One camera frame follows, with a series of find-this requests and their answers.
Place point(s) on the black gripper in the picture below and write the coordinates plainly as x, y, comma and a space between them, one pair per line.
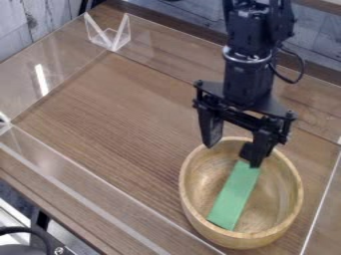
241, 100

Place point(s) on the green foam stick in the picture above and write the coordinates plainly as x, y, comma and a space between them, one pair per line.
233, 196

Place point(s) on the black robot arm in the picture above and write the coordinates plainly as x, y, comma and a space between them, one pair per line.
259, 26

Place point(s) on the wooden bowl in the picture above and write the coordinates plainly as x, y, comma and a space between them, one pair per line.
275, 202

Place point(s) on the small black square block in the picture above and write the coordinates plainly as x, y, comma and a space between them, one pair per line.
248, 152

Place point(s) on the clear acrylic front wall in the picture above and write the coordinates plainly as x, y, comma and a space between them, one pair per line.
109, 218

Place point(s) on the clear acrylic corner bracket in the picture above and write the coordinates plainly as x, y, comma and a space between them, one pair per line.
110, 38

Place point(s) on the black table leg bracket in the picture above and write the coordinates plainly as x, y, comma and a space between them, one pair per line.
45, 239

